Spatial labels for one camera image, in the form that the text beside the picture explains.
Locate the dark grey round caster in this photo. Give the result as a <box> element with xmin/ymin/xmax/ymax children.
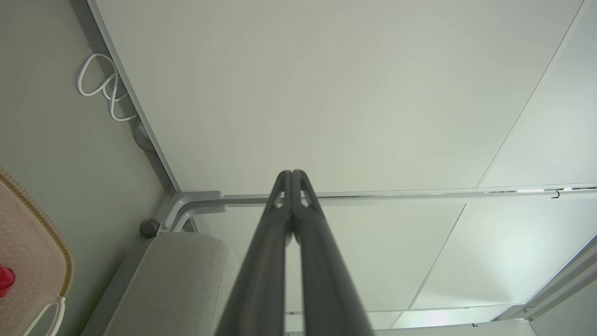
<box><xmin>140</xmin><ymin>218</ymin><xmax>161</xmax><ymax>239</ymax></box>

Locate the red jersey with black lettering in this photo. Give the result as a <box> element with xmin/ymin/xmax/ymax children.
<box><xmin>0</xmin><ymin>265</ymin><xmax>16</xmax><ymax>298</ymax></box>

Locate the white perforated laundry basket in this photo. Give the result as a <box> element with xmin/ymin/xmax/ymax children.
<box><xmin>0</xmin><ymin>168</ymin><xmax>75</xmax><ymax>336</ymax></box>

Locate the grey metal frame rail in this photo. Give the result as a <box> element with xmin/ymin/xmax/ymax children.
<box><xmin>158</xmin><ymin>185</ymin><xmax>597</xmax><ymax>234</ymax></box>

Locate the grey padded chair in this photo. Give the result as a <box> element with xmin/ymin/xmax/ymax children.
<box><xmin>82</xmin><ymin>232</ymin><xmax>241</xmax><ymax>336</ymax></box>

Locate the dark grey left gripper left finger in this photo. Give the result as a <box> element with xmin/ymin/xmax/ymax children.
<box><xmin>215</xmin><ymin>170</ymin><xmax>293</xmax><ymax>336</ymax></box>

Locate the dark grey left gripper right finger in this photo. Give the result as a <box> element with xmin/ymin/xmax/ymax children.
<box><xmin>292</xmin><ymin>169</ymin><xmax>375</xmax><ymax>336</ymax></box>

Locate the white coiled cable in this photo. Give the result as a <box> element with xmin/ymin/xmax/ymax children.
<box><xmin>77</xmin><ymin>53</ymin><xmax>139</xmax><ymax>122</ymax></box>

